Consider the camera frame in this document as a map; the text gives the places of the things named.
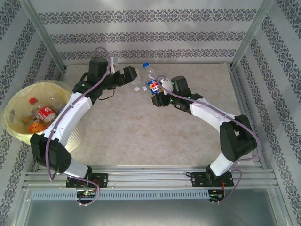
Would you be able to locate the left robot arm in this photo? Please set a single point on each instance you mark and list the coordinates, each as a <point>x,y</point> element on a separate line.
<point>70,110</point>

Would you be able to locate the orange label juice bottle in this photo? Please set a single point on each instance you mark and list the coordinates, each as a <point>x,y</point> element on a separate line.
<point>36,127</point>

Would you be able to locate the white ribbed bin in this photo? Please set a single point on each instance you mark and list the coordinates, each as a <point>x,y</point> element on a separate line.
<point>75,139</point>

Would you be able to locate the blue yellow label soda bottle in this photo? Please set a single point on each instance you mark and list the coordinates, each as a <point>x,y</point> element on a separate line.
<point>154,87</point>

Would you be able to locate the grey metal front panel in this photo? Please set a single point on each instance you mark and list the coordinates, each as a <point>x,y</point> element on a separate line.
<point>150,214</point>

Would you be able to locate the aluminium side rail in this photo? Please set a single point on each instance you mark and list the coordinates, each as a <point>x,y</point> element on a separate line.
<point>62,74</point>
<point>240,94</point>

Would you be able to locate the aluminium frame post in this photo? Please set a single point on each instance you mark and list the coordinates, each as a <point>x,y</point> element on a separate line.
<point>252,35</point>
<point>44,35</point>

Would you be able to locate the aluminium mounting rail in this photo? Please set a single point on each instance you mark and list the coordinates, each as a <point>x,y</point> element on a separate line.
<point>150,179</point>

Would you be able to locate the brown tea bottle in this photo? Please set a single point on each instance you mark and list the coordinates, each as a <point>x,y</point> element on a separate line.
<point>26,120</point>

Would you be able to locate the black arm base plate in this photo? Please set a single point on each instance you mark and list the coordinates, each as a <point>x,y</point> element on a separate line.
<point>200,180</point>
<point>101,180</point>

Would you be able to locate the small controller board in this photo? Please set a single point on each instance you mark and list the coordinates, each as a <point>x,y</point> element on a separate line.
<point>216,195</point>
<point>85,194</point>

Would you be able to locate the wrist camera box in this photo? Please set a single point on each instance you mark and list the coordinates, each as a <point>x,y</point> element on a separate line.
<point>166,85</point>
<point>114,64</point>

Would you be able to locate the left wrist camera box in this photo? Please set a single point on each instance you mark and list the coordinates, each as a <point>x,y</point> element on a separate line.
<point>114,64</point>

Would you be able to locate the red label cola bottle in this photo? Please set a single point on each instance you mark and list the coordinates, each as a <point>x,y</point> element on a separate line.
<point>45,113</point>

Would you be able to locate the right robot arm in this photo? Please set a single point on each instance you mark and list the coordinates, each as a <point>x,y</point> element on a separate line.
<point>237,141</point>

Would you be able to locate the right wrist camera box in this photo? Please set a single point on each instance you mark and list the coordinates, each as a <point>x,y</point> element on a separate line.
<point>166,85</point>

